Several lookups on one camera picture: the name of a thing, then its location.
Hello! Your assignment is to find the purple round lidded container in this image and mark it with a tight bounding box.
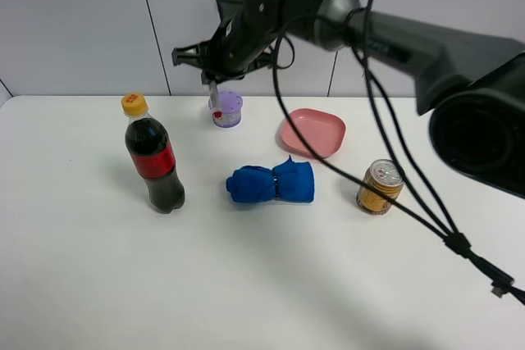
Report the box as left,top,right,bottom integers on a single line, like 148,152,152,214
208,90,243,128

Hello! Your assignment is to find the red capped white marker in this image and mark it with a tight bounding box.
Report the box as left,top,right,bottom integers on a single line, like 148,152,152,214
208,81,223,120

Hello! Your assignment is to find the black cable bundle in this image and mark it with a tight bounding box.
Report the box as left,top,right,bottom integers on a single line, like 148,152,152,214
271,0,525,306

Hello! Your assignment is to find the rolled blue cloth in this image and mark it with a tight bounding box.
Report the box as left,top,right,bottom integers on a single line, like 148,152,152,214
226,157,315,204

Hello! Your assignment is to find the gold drink can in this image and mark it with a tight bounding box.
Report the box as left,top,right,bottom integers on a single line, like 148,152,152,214
356,159,404,216

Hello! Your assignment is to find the cola bottle with yellow cap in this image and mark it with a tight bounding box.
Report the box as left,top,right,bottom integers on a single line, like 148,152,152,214
121,93,185,214

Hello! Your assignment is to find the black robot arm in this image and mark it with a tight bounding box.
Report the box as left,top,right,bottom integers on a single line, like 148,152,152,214
171,0,524,197

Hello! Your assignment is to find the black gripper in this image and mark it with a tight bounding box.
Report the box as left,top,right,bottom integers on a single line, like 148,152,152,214
171,5,282,84

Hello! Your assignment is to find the pink square plate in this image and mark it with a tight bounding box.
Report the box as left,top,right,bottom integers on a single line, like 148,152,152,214
279,108,346,158

